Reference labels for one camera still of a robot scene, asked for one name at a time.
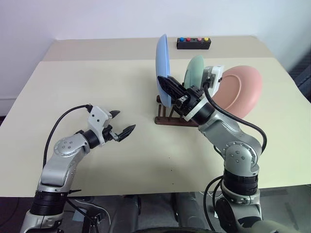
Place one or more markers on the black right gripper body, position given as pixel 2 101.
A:
pixel 192 99

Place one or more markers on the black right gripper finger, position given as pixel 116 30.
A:
pixel 171 87

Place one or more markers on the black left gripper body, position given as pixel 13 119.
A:
pixel 108 134

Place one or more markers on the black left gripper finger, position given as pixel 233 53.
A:
pixel 114 113
pixel 126 132

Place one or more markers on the green plastic plate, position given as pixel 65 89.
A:
pixel 193 70

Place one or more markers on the blue plastic plate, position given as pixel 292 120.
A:
pixel 162 58

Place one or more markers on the pink plastic plate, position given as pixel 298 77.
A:
pixel 245 87

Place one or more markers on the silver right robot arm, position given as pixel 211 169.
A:
pixel 230 138

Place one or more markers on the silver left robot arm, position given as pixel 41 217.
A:
pixel 58 167

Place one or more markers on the brown wooden dish rack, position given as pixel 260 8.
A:
pixel 167 120

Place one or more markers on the black button box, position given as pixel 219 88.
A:
pixel 193 45

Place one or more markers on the dark grey rounded shape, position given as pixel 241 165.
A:
pixel 189 211

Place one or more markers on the black mesh chair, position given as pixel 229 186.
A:
pixel 301 72

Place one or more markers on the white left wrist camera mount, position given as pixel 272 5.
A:
pixel 98 117

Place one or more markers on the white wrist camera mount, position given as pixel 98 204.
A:
pixel 215 75
pixel 98 117

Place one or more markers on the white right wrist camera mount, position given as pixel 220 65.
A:
pixel 215 75

